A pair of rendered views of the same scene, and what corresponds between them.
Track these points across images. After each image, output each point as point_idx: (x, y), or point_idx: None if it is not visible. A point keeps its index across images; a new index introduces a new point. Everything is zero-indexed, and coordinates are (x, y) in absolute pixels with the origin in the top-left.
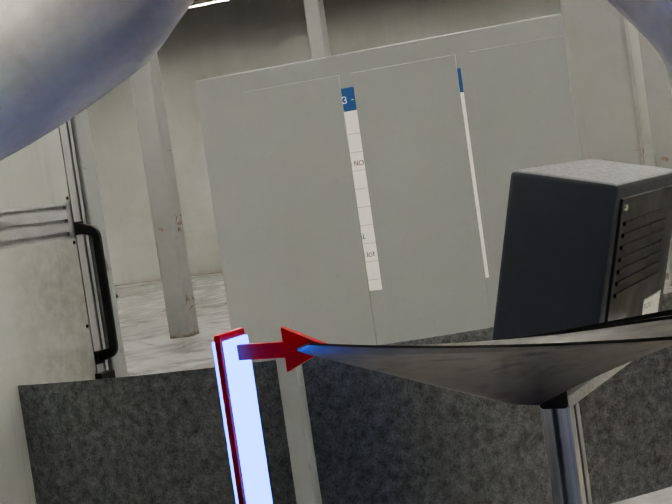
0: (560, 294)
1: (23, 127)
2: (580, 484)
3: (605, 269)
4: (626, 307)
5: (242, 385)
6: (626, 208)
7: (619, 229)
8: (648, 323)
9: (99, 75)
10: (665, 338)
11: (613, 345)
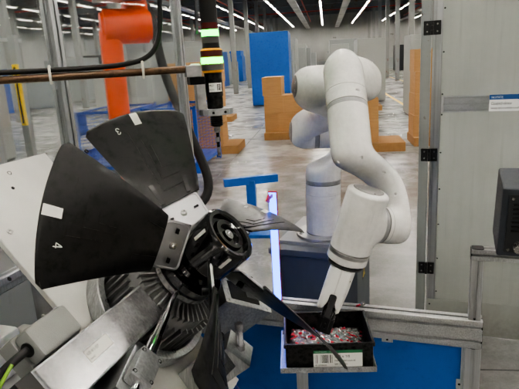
0: (496, 221)
1: (318, 128)
2: (470, 287)
3: (500, 218)
4: None
5: (272, 201)
6: (512, 199)
7: (508, 206)
8: None
9: (322, 121)
10: None
11: None
